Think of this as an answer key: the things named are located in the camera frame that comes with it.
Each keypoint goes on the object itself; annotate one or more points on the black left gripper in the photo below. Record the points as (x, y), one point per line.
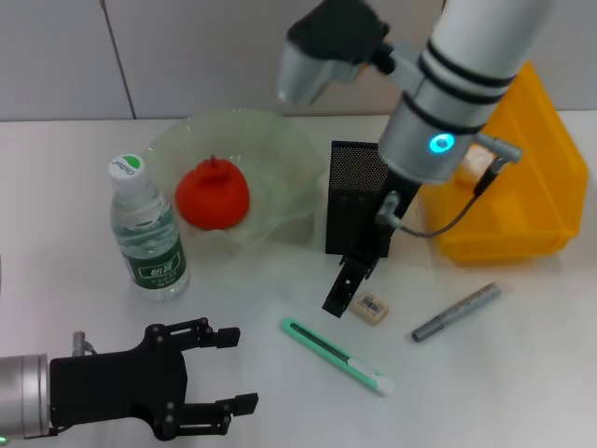
(116, 387)

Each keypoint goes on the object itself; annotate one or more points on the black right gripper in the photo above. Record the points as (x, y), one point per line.
(382, 224)

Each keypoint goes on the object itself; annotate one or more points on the green utility knife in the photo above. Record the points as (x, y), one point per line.
(326, 350)

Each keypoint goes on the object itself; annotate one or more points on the clear green-label water bottle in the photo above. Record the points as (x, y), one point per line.
(149, 242)

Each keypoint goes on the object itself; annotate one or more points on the red-orange toy orange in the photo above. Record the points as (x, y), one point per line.
(212, 198)

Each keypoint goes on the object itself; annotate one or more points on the white paper ball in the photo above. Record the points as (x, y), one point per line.
(473, 165)

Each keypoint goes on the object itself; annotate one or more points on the beige eraser with barcode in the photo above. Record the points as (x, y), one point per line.
(370, 308)

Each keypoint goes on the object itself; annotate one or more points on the black mesh pen holder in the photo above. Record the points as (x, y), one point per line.
(350, 186)

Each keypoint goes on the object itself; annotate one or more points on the grey marker pen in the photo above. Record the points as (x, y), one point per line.
(462, 310)

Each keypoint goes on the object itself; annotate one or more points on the pale green glass fruit plate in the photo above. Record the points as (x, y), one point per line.
(280, 163)

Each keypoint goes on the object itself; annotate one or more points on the yellow plastic bin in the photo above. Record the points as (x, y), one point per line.
(527, 214)

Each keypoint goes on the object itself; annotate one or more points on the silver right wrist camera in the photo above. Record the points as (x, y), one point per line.
(326, 42)

